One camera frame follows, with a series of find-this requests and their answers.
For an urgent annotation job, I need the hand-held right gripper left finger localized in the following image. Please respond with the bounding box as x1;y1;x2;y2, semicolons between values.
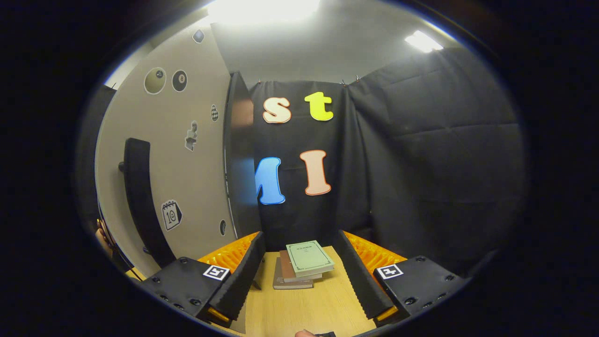
139;231;266;328

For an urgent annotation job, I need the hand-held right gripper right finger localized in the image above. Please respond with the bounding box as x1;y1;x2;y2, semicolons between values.
333;230;472;328

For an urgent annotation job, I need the grey cabinet door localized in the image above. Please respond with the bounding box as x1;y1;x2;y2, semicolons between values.
95;22;235;278

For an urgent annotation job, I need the dark grey cabinet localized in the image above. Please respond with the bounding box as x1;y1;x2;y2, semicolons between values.
223;70;263;291

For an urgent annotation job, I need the brown book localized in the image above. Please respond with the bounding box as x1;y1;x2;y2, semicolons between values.
279;249;323;283

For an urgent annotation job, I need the green notebook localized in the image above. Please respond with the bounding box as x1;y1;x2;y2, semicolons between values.
285;240;336;278

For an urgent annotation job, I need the black backdrop cloth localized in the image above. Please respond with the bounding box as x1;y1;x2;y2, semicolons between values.
77;46;526;278

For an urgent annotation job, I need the small ceiling light panel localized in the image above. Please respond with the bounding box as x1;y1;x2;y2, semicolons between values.
404;30;444;53

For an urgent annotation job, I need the large ceiling light panel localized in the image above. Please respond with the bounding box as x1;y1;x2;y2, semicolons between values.
207;0;321;25

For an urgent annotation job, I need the black cabinet door handle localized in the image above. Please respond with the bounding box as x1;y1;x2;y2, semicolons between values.
118;138;177;268

